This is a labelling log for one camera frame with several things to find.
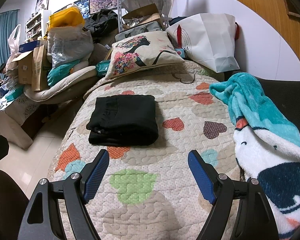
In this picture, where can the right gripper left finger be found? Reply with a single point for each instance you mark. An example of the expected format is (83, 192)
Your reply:
(42, 218)

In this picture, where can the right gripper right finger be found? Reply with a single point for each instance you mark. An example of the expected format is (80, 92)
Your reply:
(254, 219)

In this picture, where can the black pants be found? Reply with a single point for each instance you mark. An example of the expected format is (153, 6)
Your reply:
(123, 120)

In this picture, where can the teal white fleece blanket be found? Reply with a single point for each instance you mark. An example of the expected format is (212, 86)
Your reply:
(267, 146)

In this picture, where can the heart pattern quilted bedspread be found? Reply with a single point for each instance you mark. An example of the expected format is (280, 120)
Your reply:
(149, 192)

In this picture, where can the beige padded cushion mat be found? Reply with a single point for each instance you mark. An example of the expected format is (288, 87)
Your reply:
(69, 88)

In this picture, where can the brown cardboard box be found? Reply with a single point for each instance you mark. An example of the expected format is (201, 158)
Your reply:
(33, 67)

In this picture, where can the teal cloth bundle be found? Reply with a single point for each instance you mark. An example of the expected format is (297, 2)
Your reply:
(57, 74)

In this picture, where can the white plastic bag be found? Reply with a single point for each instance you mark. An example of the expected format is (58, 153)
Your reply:
(13, 43)

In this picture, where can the clear plastic bag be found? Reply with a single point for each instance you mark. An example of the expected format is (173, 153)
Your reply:
(67, 44)

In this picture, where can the white bookshelf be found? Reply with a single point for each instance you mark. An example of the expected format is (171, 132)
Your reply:
(35, 28)

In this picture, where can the blue curtain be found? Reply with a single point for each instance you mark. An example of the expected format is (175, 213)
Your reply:
(8, 22)

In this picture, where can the teal tissue pack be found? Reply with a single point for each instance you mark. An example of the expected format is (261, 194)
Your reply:
(102, 68)

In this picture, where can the yellow bag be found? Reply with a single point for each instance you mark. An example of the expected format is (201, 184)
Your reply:
(69, 17)

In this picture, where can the white paper shopping bag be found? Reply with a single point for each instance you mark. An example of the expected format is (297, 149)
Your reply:
(207, 39)

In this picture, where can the floral lady print pillow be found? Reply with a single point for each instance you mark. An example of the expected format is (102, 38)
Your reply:
(141, 52)

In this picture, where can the grey fabric bag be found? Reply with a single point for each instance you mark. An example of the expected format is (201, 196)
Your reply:
(143, 28)

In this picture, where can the landscape wall picture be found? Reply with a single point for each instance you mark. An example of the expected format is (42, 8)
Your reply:
(96, 5)

